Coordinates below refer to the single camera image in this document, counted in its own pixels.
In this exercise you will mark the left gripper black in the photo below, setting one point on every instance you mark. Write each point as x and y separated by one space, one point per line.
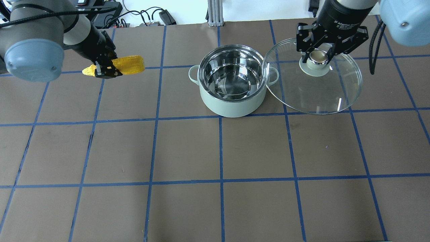
88 43

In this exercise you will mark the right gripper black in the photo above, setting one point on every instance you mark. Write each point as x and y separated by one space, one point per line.
340 17

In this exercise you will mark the yellow corn cob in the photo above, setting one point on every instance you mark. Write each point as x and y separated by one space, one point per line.
128 65

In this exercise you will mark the glass pot lid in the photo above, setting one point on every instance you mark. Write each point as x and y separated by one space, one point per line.
314 86

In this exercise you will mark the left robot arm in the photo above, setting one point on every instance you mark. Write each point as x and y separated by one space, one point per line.
32 41

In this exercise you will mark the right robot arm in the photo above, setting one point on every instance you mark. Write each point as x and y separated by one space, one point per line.
406 20

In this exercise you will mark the pale green cooking pot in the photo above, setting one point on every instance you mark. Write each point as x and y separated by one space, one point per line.
233 80

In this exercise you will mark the black electronics box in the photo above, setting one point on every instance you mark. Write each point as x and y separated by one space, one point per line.
102 12

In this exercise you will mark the black power adapter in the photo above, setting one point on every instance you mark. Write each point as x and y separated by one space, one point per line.
167 18

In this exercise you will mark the aluminium frame post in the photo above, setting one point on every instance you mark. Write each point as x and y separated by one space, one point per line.
215 13

